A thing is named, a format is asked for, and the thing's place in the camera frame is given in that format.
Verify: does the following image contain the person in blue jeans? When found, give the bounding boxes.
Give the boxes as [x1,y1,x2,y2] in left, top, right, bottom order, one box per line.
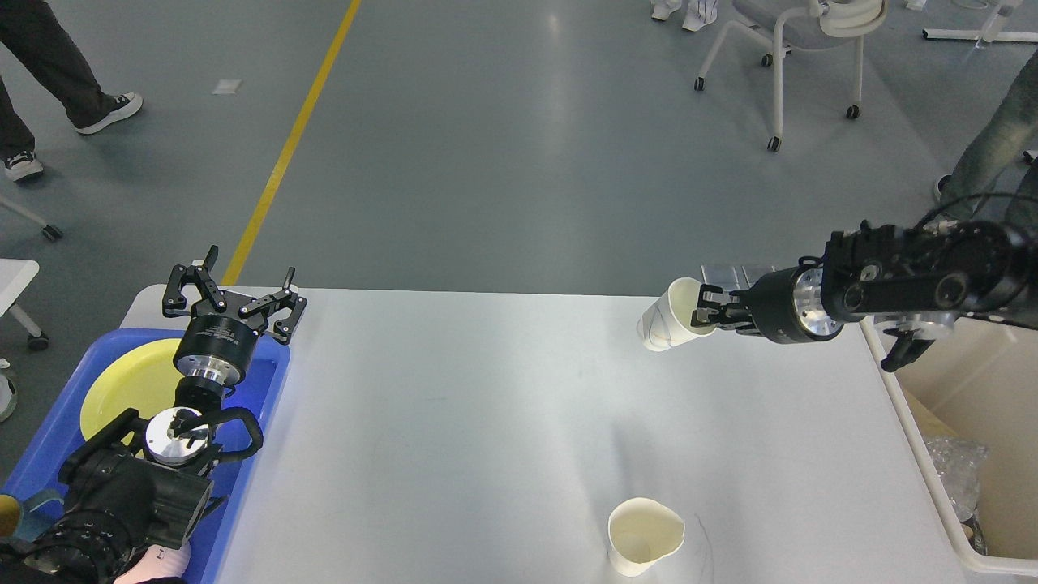
[934,53,1037,221]

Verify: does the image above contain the person in white shoes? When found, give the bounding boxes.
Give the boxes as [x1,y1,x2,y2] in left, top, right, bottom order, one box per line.
[651,0,720,32]

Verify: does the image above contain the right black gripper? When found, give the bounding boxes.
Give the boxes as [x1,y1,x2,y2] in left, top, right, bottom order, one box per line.
[690,266,844,344]

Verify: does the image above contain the white side table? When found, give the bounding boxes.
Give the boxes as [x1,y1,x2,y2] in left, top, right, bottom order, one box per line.
[1,258,49,351]

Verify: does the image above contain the person in dark trousers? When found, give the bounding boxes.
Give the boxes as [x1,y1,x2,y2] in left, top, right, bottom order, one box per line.
[1,1,144,183]

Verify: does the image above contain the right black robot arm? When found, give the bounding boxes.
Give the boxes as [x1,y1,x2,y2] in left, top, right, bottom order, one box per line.
[681,212,1037,372]

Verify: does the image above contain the white plastic bin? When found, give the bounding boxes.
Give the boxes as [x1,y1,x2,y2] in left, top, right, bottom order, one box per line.
[861,312,1038,577]

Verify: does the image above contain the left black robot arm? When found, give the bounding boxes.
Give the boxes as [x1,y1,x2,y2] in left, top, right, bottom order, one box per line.
[2,247,307,583]

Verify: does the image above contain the grey floor plates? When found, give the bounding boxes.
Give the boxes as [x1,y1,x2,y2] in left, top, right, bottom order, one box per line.
[701,265,776,291]

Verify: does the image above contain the yellow plastic plate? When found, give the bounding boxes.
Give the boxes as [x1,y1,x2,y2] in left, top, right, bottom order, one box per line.
[80,337,182,440]

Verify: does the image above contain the brown paper bag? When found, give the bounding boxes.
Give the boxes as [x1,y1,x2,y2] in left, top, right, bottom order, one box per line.
[900,324,1038,560]

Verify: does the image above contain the dark teal mug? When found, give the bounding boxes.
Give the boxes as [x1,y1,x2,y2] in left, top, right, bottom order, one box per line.
[1,488,64,541]

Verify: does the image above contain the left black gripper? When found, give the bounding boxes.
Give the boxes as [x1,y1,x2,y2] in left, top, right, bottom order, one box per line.
[161,245,308,386]

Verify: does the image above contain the white wheeled chair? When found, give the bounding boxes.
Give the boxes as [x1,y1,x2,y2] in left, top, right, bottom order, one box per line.
[693,1,889,152]

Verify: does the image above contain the pink mug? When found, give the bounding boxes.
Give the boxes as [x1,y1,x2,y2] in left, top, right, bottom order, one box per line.
[114,543,192,583]

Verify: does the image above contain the white paper cup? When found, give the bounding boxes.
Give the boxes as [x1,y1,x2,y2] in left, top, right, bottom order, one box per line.
[637,277,717,352]
[607,496,685,578]

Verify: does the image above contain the white table frame base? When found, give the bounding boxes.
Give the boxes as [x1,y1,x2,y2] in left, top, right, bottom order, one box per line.
[922,1,1037,48]

